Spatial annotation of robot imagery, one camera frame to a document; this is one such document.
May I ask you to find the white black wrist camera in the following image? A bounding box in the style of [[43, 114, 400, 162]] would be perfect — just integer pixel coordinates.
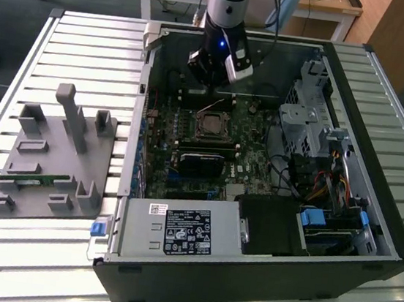
[[222, 45, 257, 86]]

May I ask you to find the silver power supply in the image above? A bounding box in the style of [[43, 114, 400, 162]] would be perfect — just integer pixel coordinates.
[[115, 187, 247, 270]]

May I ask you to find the silver green CPU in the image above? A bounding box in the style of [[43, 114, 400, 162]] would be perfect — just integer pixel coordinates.
[[202, 116, 225, 135]]

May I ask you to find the black RAM slot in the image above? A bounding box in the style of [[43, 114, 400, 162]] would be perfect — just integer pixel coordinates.
[[177, 96, 235, 113], [178, 86, 238, 107]]

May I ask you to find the wooden cabinet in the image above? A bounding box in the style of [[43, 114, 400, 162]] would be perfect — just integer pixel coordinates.
[[338, 0, 404, 96]]

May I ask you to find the green RAM stick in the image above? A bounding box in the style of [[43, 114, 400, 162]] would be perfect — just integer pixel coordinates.
[[13, 168, 73, 193]]

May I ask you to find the green motherboard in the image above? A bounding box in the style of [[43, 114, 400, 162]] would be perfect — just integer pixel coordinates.
[[133, 85, 283, 214]]

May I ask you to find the blue case latch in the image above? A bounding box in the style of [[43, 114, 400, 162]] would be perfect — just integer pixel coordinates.
[[90, 220, 110, 240]]

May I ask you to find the metal drive cage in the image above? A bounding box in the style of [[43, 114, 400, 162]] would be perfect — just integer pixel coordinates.
[[273, 56, 346, 160]]

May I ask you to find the grey case foot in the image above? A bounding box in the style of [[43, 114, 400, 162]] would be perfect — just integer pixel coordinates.
[[140, 21, 167, 53]]

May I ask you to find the black graphics card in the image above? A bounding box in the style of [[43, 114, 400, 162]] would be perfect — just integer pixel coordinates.
[[175, 148, 228, 183]]

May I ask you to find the yellow orange wire bundle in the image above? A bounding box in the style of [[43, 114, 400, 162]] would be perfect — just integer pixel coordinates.
[[305, 170, 354, 211]]

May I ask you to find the grey parts rack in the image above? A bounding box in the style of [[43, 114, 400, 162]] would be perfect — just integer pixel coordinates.
[[0, 74, 124, 234]]

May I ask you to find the hard disk in blue carrier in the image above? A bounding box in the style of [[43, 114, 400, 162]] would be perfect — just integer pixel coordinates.
[[295, 205, 361, 257]]

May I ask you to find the metal socket cover frame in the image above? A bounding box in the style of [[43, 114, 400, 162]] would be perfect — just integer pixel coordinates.
[[192, 108, 234, 143]]

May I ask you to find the pale blue teach pendant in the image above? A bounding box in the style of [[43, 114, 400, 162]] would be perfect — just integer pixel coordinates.
[[264, 0, 304, 34]]

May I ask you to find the dark RAM stick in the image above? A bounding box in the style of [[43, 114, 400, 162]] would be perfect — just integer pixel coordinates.
[[178, 143, 238, 160]]

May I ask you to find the black CPU socket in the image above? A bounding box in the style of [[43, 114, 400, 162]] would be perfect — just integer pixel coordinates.
[[192, 108, 235, 144]]

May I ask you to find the small silver heatsink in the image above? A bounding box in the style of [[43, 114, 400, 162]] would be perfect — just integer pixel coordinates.
[[224, 182, 249, 201]]

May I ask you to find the black PC case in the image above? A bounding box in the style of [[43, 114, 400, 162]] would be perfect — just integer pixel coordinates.
[[87, 14, 404, 302]]

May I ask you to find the blue plastic clip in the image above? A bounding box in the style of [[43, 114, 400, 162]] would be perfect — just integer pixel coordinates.
[[357, 210, 370, 230]]

